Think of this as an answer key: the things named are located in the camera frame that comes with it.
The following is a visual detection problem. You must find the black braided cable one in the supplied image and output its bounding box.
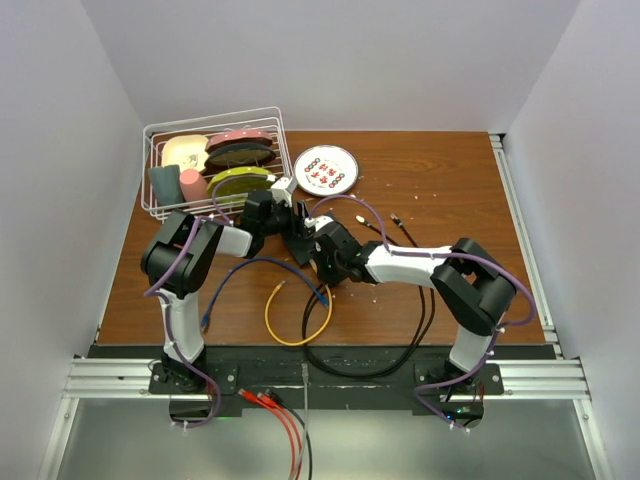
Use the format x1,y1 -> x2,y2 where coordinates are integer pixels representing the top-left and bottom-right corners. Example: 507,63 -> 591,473
301,214 -> 426,379

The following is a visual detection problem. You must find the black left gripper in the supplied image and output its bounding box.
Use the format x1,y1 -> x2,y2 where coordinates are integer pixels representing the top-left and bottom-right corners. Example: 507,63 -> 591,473
261,197 -> 312,240

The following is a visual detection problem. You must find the green plate in rack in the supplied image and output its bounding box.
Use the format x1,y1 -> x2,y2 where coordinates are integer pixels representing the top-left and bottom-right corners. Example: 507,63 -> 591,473
207,166 -> 277,203

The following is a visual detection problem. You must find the black loose cable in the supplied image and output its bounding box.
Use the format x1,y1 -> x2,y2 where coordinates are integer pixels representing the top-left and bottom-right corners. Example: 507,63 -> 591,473
264,388 -> 314,480

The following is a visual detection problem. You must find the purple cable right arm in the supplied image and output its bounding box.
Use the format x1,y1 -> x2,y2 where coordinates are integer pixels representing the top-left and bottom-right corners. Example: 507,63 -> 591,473
304,195 -> 538,431

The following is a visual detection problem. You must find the pink cup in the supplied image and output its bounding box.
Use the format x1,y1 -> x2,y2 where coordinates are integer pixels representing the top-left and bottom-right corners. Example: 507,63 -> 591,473
179,169 -> 208,202

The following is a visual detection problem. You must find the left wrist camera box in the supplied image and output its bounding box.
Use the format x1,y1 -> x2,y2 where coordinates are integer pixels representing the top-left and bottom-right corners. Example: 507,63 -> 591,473
270,176 -> 298,207

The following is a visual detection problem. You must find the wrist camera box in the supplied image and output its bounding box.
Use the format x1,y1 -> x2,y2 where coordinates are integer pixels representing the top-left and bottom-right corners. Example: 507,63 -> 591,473
270,176 -> 298,207
304,214 -> 335,234

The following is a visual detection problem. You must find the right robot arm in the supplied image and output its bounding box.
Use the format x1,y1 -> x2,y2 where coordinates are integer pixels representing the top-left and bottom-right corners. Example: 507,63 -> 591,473
304,215 -> 516,393

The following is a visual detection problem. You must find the cream square plate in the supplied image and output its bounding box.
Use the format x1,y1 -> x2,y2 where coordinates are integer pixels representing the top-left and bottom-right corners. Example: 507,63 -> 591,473
161,134 -> 208,173

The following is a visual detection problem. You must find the yellow ethernet cable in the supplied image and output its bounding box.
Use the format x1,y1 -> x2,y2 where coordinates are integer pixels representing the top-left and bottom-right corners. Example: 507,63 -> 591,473
264,281 -> 334,348

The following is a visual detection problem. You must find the blue ethernet cable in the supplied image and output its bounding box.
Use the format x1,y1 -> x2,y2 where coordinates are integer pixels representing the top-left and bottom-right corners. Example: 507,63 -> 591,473
200,257 -> 333,334

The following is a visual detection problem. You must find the dark olive plate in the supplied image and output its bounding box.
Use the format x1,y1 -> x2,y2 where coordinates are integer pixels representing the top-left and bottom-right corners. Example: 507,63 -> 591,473
205,142 -> 276,168

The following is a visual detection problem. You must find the white round printed plate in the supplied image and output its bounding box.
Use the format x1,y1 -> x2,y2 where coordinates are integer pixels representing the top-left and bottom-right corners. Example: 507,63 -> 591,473
293,145 -> 360,197

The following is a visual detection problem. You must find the red cable two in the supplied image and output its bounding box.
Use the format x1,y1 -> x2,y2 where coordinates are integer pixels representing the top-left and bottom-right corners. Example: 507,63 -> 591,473
255,392 -> 306,480

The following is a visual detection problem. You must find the pink plate in rack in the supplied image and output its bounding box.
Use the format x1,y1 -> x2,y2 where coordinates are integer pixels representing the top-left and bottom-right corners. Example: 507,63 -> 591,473
205,129 -> 273,153

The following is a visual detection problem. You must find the black network switch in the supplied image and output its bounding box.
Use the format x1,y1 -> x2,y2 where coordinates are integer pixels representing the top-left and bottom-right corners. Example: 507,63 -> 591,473
282,234 -> 315,267

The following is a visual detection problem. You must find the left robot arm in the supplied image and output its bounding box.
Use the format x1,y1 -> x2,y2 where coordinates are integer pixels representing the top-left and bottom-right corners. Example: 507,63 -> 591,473
141,190 -> 309,393

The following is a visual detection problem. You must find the white wire dish rack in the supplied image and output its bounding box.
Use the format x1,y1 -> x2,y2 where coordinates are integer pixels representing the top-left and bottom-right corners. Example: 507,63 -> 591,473
140,106 -> 293,221

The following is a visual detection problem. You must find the red cable one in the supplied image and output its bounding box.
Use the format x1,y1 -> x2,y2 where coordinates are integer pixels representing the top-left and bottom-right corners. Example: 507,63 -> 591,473
237,388 -> 304,480

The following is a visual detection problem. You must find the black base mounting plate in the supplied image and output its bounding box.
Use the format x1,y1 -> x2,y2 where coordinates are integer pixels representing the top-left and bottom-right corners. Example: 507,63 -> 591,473
87,343 -> 564,429

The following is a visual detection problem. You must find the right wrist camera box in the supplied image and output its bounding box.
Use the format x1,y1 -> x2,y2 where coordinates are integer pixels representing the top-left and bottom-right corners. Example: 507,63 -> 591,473
304,214 -> 335,234

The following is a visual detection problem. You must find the grey cable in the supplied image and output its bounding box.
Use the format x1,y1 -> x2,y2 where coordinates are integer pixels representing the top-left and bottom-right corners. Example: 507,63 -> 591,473
301,363 -> 310,480

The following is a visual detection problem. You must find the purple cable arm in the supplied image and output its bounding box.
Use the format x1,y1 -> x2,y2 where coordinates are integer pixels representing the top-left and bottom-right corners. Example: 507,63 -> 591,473
304,195 -> 538,431
143,187 -> 251,429

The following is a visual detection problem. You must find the black braided cable two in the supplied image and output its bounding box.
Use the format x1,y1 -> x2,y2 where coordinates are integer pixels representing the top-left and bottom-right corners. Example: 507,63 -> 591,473
307,213 -> 436,369

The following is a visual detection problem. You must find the dark grey cup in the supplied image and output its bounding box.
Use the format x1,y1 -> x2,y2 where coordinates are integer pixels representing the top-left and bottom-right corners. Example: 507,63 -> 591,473
148,165 -> 184,207

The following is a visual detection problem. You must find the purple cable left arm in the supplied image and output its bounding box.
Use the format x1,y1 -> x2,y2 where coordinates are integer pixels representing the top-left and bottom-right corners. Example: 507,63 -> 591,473
143,187 -> 251,429

